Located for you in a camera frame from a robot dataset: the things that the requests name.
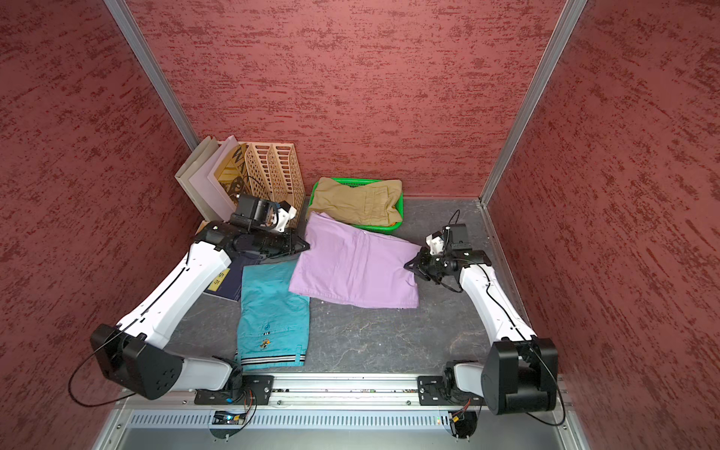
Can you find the lilac folder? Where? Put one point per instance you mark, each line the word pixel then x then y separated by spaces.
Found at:
pixel 217 197

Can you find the grey folder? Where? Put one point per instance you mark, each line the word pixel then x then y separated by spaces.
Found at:
pixel 192 176

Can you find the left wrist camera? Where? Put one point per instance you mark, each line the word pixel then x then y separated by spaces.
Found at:
pixel 255 214

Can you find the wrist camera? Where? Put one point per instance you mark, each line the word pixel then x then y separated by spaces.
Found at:
pixel 255 214
pixel 453 237

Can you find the aluminium corner post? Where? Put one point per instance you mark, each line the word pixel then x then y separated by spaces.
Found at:
pixel 569 17
pixel 121 13

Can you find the right aluminium corner post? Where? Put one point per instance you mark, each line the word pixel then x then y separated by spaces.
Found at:
pixel 569 17

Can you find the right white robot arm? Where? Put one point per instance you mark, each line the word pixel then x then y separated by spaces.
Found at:
pixel 520 373

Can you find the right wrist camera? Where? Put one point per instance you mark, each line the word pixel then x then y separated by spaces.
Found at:
pixel 453 237

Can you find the beige plastic file organizer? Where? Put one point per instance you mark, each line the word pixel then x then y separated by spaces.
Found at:
pixel 274 173

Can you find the purple pants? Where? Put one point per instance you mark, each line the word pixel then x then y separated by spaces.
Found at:
pixel 350 266

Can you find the teal folded shorts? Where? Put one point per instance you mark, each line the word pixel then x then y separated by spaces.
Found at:
pixel 273 331

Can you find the left aluminium corner post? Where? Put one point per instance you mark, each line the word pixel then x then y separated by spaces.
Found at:
pixel 121 13

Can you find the green plastic basket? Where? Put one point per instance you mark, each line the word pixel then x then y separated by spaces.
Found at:
pixel 388 222

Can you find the brown patterned book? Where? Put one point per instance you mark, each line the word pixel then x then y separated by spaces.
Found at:
pixel 232 173

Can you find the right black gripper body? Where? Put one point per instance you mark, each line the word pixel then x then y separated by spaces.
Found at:
pixel 437 263

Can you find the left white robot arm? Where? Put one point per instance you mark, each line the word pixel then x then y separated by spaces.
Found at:
pixel 132 353

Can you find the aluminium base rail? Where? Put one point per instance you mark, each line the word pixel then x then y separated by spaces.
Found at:
pixel 334 411

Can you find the khaki pants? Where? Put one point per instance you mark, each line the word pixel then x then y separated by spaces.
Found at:
pixel 357 201

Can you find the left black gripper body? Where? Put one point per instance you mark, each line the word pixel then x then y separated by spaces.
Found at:
pixel 270 242

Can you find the dark blue notebook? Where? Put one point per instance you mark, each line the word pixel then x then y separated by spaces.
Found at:
pixel 228 284

